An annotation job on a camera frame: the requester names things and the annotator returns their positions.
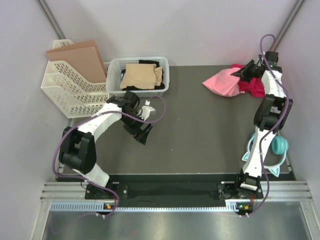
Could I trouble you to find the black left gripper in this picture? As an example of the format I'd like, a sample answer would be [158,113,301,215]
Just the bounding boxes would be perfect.
[121,111,153,145]

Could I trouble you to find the pink t shirt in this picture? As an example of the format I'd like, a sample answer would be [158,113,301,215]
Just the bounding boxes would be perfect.
[202,67,245,97]

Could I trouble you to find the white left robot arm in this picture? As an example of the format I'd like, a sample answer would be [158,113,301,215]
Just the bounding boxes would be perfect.
[58,91,156,199]

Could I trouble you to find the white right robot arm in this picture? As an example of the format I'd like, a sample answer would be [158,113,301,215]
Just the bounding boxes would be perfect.
[231,51,293,198]

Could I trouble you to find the red t shirt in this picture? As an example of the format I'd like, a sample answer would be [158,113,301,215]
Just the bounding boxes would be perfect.
[227,76,266,98]

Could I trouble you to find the beige folded garment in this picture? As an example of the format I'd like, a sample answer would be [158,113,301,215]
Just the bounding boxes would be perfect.
[119,63,165,91]

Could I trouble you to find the white plastic basket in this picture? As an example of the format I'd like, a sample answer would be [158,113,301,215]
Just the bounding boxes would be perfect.
[106,56,170,98]

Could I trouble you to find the white perforated file organizer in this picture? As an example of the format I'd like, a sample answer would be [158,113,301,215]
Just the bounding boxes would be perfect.
[41,39,109,119]

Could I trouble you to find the teal cat ear headphones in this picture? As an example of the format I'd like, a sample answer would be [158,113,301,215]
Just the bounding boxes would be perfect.
[241,133,289,178]

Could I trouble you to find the brown cardboard folder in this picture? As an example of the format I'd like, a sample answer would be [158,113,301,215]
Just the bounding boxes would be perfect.
[46,39,107,84]

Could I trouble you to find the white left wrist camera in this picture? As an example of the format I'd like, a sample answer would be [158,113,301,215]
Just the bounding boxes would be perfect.
[137,100,156,121]

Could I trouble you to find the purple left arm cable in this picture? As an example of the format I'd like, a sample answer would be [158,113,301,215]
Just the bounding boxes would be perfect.
[51,95,168,218]

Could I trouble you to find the slotted cable duct rail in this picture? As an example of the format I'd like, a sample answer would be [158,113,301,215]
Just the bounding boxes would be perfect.
[49,201,253,213]

